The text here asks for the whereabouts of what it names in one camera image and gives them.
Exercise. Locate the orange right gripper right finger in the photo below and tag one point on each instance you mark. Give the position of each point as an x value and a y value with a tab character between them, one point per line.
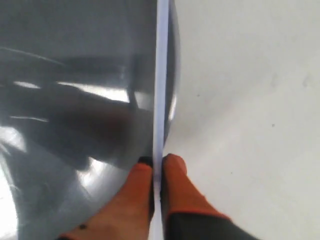
187	213

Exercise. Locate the cream tablecloth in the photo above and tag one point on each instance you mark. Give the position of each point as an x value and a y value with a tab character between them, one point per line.
247	120

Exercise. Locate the round stainless steel plate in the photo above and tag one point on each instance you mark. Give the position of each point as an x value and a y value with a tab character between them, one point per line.
76	108

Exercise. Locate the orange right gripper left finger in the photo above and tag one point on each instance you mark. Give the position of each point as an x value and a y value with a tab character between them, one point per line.
127	216

